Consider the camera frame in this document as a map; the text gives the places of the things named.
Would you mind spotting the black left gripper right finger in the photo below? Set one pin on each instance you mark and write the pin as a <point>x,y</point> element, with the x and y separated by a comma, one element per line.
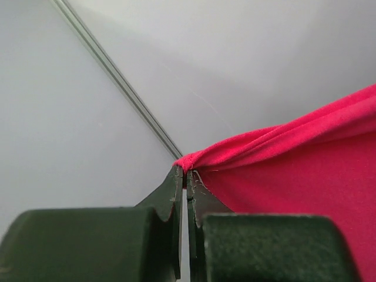
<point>229,246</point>

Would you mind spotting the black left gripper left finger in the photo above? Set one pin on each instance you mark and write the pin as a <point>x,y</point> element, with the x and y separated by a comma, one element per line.
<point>139,243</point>

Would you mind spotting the magenta t shirt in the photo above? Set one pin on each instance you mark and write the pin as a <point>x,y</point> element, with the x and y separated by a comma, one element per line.
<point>321,163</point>

